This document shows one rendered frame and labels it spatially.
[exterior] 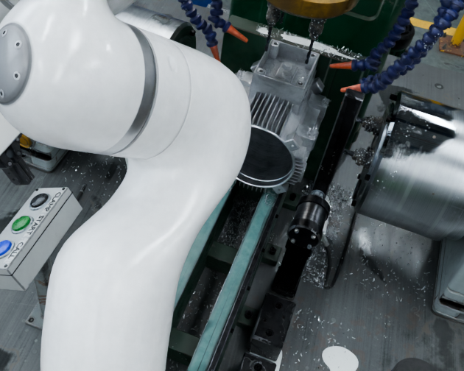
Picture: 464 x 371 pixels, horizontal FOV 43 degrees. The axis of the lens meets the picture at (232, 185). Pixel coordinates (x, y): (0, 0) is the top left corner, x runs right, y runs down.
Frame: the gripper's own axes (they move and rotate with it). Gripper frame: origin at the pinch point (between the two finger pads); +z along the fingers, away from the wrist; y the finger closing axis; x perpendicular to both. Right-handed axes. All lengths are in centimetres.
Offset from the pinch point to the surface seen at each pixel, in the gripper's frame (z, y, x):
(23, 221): 5.6, -4.9, -0.7
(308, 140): 23, 33, -31
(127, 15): -4.4, 39.6, -1.2
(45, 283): 19.0, -6.3, 3.6
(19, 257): 6.9, -10.8, -3.4
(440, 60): 140, 245, -21
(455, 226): 41, 28, -56
